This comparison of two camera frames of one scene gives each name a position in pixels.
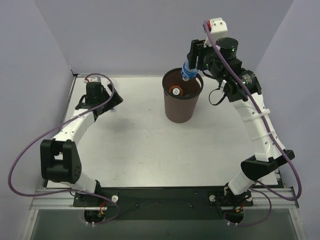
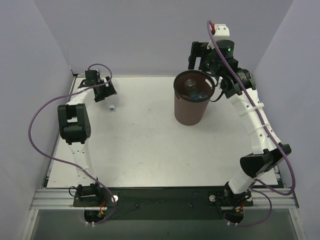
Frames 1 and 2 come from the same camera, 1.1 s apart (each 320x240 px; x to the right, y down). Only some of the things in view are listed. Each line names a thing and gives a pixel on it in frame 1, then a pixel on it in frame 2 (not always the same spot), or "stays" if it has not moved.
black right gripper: (196, 53) stays
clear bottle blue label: (187, 73) → (198, 96)
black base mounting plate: (165, 203) stays
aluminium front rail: (280, 199) stays
